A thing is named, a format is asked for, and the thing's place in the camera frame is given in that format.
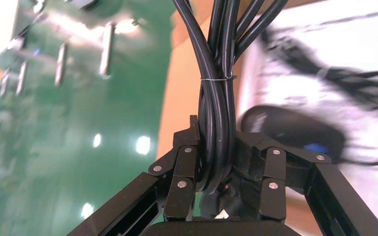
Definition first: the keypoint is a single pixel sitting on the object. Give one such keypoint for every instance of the white blurry furniture piece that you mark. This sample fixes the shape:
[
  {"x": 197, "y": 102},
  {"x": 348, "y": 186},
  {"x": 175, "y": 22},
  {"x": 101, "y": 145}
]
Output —
[{"x": 3, "y": 26}]

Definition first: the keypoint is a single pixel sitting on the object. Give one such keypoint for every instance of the white printed instruction sheet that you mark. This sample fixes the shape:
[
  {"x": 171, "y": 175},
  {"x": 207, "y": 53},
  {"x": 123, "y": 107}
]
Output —
[{"x": 339, "y": 39}]

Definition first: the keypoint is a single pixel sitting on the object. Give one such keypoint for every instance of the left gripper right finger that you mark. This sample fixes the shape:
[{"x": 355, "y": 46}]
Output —
[{"x": 273, "y": 198}]

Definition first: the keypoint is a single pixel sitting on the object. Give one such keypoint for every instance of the tall white stand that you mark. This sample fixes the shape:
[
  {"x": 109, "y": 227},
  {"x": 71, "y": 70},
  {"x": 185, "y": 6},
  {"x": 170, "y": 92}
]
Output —
[{"x": 107, "y": 52}]

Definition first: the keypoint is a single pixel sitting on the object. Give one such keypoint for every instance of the white stand foot bar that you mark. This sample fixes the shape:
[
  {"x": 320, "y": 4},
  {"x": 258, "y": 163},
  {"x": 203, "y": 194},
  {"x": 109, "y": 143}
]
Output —
[
  {"x": 21, "y": 78},
  {"x": 4, "y": 83}
]

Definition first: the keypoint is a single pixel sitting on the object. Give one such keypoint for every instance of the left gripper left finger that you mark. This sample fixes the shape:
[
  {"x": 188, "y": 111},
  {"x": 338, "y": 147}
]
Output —
[{"x": 181, "y": 195}]

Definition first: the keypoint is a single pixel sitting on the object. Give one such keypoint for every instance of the short white stand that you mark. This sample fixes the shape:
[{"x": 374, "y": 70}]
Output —
[{"x": 61, "y": 65}]

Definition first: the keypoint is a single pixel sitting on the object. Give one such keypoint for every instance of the black computer mouse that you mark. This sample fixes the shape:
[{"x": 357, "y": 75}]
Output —
[{"x": 290, "y": 127}]

